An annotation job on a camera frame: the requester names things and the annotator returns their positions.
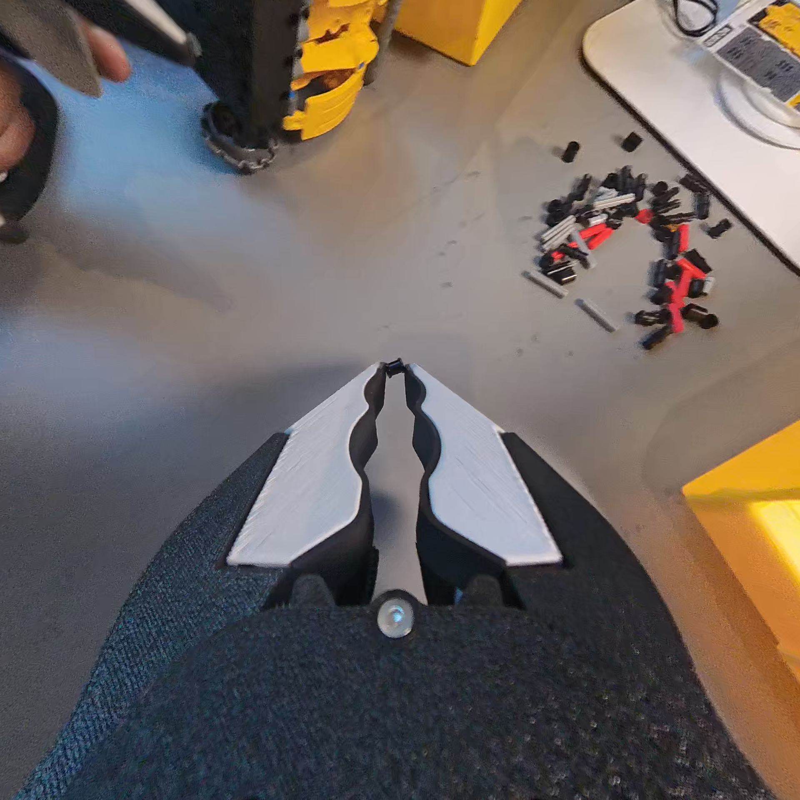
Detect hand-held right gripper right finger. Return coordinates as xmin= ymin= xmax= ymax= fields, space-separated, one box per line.
xmin=403 ymin=363 xmax=561 ymax=570

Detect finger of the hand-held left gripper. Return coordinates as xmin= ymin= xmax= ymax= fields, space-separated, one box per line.
xmin=69 ymin=0 xmax=201 ymax=66
xmin=0 ymin=0 xmax=103 ymax=98

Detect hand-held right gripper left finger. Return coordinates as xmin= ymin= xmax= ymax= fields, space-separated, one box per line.
xmin=228 ymin=363 xmax=386 ymax=570

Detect yellow toy block robot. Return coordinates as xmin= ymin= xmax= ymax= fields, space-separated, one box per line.
xmin=200 ymin=0 xmax=401 ymax=173

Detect small red black parts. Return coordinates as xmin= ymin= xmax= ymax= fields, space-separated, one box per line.
xmin=525 ymin=132 xmax=736 ymax=351

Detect grey desk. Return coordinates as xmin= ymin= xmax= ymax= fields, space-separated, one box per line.
xmin=0 ymin=0 xmax=800 ymax=800

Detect person's left hand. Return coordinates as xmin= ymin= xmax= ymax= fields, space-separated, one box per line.
xmin=0 ymin=23 xmax=132 ymax=176

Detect yellow plastic bin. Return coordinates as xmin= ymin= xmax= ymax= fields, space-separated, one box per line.
xmin=682 ymin=419 xmax=800 ymax=686
xmin=398 ymin=0 xmax=523 ymax=66

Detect yellow grey sticker sheet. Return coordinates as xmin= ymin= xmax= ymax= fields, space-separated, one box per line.
xmin=700 ymin=0 xmax=800 ymax=107

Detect black cable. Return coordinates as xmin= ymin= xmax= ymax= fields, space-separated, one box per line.
xmin=673 ymin=0 xmax=723 ymax=38

